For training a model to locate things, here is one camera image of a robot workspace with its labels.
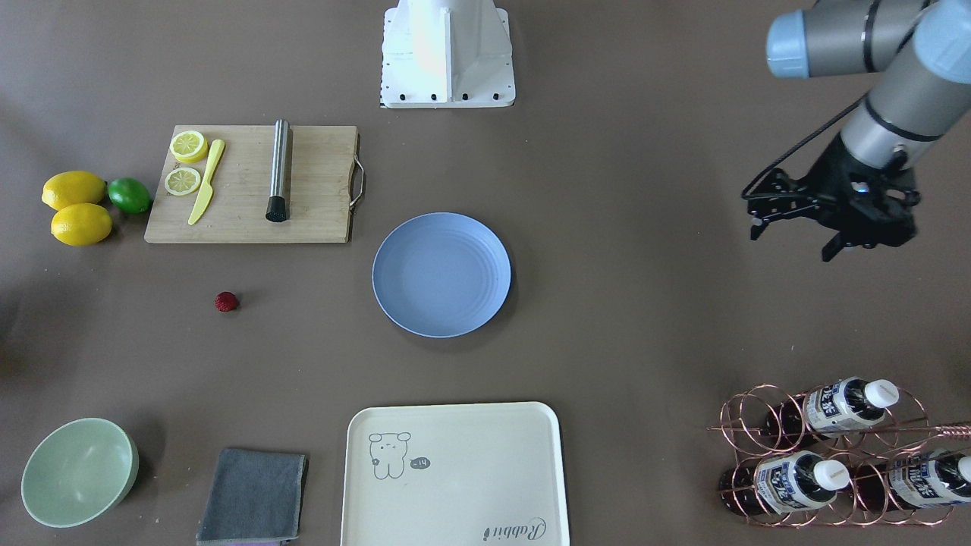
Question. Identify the tea bottle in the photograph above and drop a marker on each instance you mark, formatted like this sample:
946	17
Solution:
937	478
798	482
851	404

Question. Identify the yellow lemon lower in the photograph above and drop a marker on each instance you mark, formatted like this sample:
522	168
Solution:
81	224

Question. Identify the grey folded cloth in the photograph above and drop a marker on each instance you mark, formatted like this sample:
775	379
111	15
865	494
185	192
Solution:
255	499

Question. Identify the tea bottle front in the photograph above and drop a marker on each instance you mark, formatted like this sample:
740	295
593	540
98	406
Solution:
798	482

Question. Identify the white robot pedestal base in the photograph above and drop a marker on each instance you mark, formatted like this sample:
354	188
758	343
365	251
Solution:
447	54

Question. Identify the tea bottle back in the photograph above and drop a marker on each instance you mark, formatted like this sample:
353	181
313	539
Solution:
937	478
851	404

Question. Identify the copper wire bottle rack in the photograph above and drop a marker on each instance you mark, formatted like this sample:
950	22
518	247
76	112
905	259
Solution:
751	423

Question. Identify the steel muddler black tip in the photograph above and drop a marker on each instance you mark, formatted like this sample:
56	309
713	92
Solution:
278	202

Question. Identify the cream rabbit tray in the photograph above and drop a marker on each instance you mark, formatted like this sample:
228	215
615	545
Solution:
455	474

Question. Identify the blue round plate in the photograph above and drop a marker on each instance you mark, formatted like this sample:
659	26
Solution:
441	275

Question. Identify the lemon slice upper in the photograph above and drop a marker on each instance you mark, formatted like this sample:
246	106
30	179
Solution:
189	146

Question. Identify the lemon slice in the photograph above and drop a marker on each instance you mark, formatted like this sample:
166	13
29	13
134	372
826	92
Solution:
189	146
182	181

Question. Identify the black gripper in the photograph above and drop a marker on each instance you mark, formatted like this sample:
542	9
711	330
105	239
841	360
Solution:
833	176

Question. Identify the green lime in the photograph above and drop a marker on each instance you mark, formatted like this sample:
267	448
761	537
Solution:
129	195

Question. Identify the lemon slice lower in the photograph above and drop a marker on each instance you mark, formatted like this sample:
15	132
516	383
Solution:
182	181

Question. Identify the yellow lemon upper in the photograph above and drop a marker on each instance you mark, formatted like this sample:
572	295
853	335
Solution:
73	187

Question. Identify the red strawberry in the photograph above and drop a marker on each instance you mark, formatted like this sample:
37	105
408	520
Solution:
226	302

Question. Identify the green bowl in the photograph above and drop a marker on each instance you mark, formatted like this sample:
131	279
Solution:
78	472

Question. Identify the yellow plastic knife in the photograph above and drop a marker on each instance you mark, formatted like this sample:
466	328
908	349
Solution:
206	191

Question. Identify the yellow lemon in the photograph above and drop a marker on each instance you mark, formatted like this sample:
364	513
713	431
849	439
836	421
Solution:
73	187
81	224

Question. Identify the wooden cutting board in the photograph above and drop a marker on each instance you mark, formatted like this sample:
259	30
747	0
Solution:
320	190

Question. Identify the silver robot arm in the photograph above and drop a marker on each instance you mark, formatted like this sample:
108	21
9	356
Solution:
921	49

